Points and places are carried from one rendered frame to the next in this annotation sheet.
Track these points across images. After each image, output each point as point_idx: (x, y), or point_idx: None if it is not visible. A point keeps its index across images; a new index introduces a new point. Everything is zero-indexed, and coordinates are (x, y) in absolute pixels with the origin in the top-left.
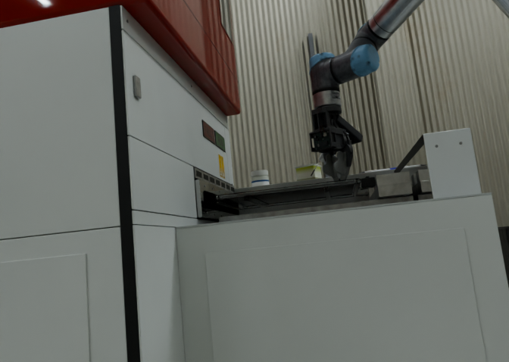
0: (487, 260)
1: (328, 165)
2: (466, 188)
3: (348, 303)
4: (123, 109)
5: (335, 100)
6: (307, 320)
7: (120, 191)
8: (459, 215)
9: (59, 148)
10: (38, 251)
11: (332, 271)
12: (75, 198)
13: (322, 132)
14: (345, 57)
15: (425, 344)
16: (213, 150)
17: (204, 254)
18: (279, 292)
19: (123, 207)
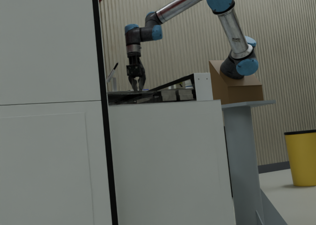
0: (218, 126)
1: (133, 83)
2: (208, 98)
3: (170, 143)
4: (100, 44)
5: (139, 50)
6: (154, 151)
7: (100, 83)
8: (210, 108)
9: (67, 58)
10: (57, 110)
11: (164, 129)
12: (77, 85)
13: (134, 66)
14: (148, 29)
15: (198, 159)
16: None
17: None
18: (142, 139)
19: (102, 91)
